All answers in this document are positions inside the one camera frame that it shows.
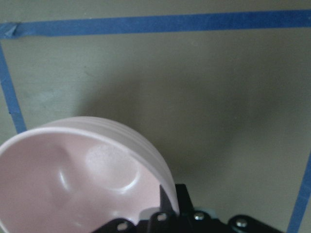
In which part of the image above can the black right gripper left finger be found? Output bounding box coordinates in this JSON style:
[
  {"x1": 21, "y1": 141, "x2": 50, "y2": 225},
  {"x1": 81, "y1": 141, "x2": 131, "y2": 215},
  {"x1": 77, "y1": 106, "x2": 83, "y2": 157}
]
[{"x1": 94, "y1": 186, "x2": 178, "y2": 233}]

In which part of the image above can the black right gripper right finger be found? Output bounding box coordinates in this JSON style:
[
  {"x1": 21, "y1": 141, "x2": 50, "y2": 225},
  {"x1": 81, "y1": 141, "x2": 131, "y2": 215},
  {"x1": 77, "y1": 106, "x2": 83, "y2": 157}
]
[{"x1": 175, "y1": 184, "x2": 281, "y2": 233}]

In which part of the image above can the pink bowl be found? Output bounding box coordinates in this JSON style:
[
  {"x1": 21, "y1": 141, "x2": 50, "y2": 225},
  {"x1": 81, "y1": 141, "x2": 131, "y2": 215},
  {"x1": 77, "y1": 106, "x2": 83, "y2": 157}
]
[{"x1": 0, "y1": 116, "x2": 179, "y2": 233}]

